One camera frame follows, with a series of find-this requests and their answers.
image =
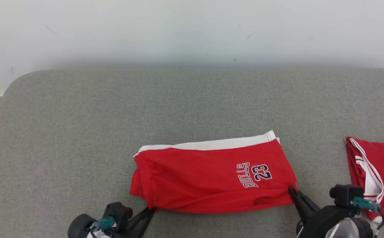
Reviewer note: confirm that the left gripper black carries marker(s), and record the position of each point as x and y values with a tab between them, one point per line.
122	233

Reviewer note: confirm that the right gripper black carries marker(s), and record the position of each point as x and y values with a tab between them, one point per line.
320	221

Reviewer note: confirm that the red basketball shorts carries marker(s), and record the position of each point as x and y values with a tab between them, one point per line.
195	178

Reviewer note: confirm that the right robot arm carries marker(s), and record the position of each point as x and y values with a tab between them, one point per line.
347	229

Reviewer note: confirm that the grey fabric sofa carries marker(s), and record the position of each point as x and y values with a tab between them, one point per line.
192	105

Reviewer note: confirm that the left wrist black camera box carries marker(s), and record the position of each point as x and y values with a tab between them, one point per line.
117	213

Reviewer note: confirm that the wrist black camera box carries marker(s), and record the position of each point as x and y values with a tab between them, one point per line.
117	213
345	195

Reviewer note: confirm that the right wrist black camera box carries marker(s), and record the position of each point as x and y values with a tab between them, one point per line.
345	195

